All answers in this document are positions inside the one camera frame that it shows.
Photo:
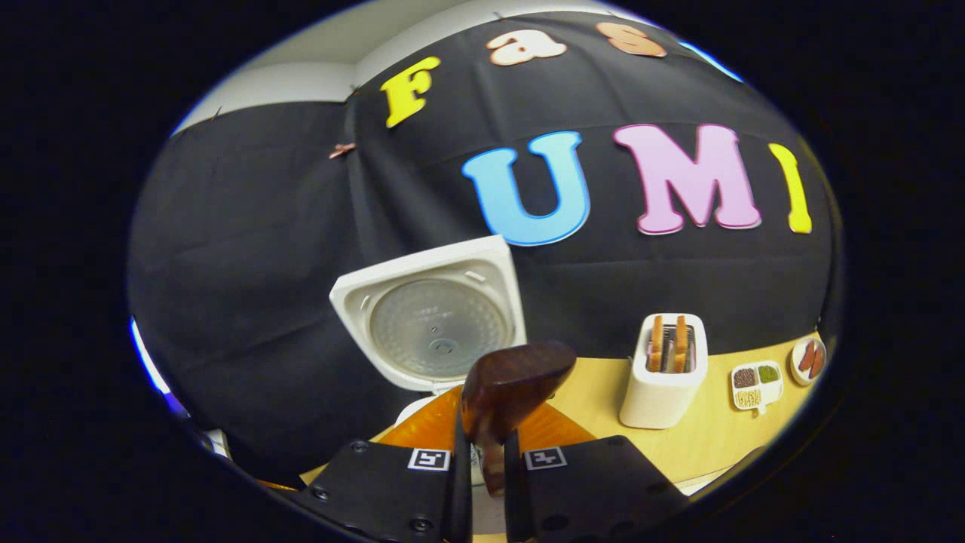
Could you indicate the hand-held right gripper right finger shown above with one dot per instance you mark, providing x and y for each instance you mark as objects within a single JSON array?
[{"x": 513, "y": 501}]

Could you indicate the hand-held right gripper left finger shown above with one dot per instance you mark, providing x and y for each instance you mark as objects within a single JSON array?
[{"x": 460, "y": 505}]

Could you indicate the dark wooden spoon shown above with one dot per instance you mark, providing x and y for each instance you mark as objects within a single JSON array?
[{"x": 516, "y": 381}]

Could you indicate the white rice cooker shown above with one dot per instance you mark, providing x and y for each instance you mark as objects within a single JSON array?
[{"x": 437, "y": 328}]

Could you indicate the white toaster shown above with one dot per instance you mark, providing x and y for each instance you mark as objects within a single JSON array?
[{"x": 663, "y": 400}]

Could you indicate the toasted bread slice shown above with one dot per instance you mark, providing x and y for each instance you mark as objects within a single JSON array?
[
  {"x": 681, "y": 343},
  {"x": 656, "y": 343}
]

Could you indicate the white divided bean dish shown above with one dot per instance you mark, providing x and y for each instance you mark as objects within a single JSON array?
[{"x": 758, "y": 386}]

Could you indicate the black backdrop cloth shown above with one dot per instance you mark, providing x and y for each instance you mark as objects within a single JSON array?
[{"x": 264, "y": 264}]

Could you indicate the white round plate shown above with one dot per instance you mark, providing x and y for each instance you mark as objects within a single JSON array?
[{"x": 796, "y": 371}]

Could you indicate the red meat slice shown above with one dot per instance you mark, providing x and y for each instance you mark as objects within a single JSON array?
[
  {"x": 817, "y": 363},
  {"x": 806, "y": 356}
]

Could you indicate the pink cloth clip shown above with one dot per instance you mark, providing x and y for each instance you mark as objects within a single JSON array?
[{"x": 341, "y": 149}]

